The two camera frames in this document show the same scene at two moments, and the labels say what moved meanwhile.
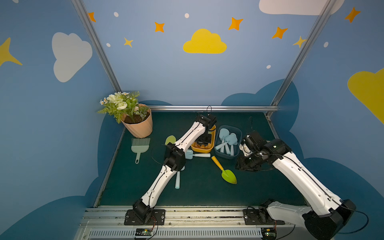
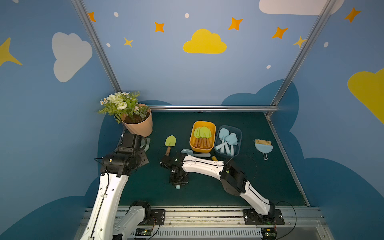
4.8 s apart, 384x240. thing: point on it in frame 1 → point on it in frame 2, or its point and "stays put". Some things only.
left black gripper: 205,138 → 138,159
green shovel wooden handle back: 170,138 stays put
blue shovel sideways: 189,154 stays put
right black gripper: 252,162 → 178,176
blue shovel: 232,140 stays put
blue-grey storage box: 225,155 stays put
